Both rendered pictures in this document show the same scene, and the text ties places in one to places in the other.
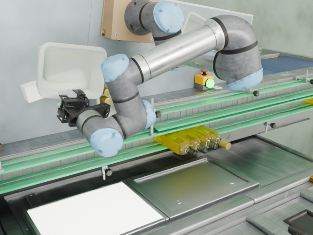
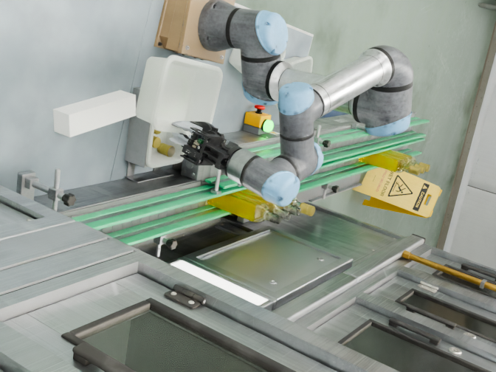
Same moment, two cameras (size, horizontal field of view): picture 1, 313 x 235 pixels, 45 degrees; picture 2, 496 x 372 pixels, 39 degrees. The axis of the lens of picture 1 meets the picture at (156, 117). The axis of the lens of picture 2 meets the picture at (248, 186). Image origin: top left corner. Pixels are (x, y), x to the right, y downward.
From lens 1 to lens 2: 86 cm
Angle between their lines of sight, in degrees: 23
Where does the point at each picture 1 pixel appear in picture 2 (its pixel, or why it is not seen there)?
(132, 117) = (307, 159)
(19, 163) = not seen: hidden behind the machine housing
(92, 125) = (263, 167)
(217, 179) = (301, 256)
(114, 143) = (294, 190)
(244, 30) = (407, 66)
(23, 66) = (62, 81)
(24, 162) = not seen: hidden behind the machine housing
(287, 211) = (393, 291)
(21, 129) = (43, 178)
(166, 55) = (345, 88)
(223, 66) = (372, 105)
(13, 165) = not seen: hidden behind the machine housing
